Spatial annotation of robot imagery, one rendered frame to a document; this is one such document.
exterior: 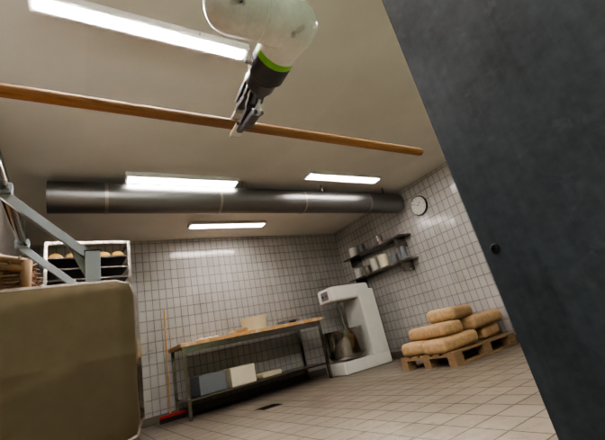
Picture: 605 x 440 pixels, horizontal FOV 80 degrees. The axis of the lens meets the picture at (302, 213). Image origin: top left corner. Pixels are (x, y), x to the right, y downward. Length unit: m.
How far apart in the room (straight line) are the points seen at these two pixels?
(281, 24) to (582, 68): 0.57
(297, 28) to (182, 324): 5.47
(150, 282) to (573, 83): 5.90
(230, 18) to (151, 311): 5.42
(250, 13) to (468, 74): 0.48
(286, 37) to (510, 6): 0.51
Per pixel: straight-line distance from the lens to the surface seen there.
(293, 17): 0.80
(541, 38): 0.35
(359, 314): 6.23
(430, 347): 4.48
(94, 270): 1.22
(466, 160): 0.37
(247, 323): 5.78
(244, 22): 0.77
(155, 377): 5.87
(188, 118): 1.02
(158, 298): 5.99
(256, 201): 4.52
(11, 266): 0.56
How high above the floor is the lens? 0.56
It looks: 20 degrees up
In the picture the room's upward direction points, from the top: 13 degrees counter-clockwise
